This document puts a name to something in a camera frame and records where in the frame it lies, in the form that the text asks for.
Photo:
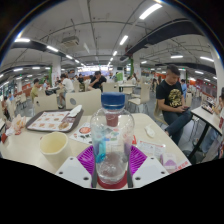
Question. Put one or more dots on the ceiling air conditioner unit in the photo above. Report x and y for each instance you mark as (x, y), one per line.
(70, 40)

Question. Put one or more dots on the crumpled white tissue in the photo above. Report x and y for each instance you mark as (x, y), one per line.
(150, 131)

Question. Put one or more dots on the white napkin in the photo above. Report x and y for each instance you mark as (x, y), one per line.
(74, 110)

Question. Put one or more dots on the brown fried food piece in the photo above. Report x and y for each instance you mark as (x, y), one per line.
(63, 125)

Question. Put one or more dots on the colourful sticker sheet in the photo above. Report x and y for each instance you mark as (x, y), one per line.
(81, 131)

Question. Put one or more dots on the far beige chairs group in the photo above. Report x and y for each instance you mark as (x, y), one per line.
(144, 95)

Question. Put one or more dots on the small red packet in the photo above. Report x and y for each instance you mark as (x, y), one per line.
(134, 140)

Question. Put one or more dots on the clear blue-capped water bottle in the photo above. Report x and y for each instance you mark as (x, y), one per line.
(111, 150)

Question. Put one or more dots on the white side table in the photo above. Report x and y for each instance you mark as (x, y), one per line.
(206, 116)

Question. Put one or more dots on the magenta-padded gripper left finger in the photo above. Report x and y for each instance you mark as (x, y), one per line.
(75, 170)

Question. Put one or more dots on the printed paper tray liner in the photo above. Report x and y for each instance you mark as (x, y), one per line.
(46, 120)

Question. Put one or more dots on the dark food tray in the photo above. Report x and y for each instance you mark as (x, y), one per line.
(78, 120)

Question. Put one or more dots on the person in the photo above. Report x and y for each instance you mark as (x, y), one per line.
(34, 91)
(220, 123)
(67, 86)
(5, 106)
(170, 96)
(97, 81)

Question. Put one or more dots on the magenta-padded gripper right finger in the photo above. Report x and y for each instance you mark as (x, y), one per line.
(148, 170)

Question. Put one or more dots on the ceiling lights group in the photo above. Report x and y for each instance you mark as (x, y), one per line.
(150, 10)

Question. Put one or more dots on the small purple packet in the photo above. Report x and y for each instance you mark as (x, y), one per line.
(170, 161)

